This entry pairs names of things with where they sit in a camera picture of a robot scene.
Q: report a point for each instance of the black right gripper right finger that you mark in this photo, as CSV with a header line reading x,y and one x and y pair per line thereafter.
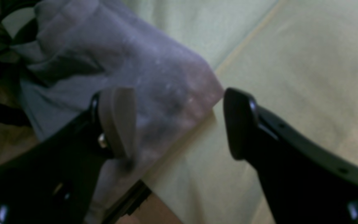
x,y
302,182

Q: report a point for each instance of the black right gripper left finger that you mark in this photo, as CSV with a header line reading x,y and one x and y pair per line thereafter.
x,y
54,182

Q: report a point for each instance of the grey t-shirt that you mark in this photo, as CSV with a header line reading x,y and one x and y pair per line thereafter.
x,y
158,89

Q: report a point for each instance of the green table cloth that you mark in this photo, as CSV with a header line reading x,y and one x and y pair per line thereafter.
x,y
297,58

